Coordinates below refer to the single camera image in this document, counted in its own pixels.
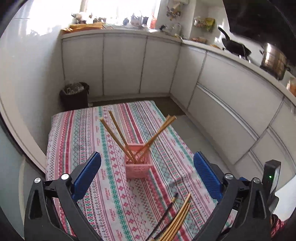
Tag bamboo chopstick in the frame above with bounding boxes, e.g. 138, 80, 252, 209
159, 193, 191, 241
136, 115, 178, 163
100, 118, 135, 163
136, 115, 176, 162
164, 203, 191, 241
108, 110, 137, 164

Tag red patterned sleeve forearm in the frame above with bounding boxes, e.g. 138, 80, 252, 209
270, 214, 286, 239

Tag black trash bin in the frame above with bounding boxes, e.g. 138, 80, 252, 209
59, 82, 89, 111

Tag patterned red green tablecloth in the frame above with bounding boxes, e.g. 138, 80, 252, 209
46, 101, 217, 240

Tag black wok pan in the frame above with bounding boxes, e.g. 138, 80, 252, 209
218, 27, 251, 60

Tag black chopstick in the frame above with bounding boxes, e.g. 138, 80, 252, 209
145, 192, 178, 241

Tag black range hood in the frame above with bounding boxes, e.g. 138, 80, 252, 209
223, 0, 295, 65

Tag pink perforated utensil holder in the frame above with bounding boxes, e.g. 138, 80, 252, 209
124, 144, 153, 180

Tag glass bowl with food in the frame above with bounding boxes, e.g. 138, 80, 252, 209
287, 77, 296, 96

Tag yellow cloth on counter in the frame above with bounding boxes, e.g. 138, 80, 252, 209
62, 22, 105, 34

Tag stainless steel steamer pot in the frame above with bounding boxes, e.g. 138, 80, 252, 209
259, 43, 290, 80

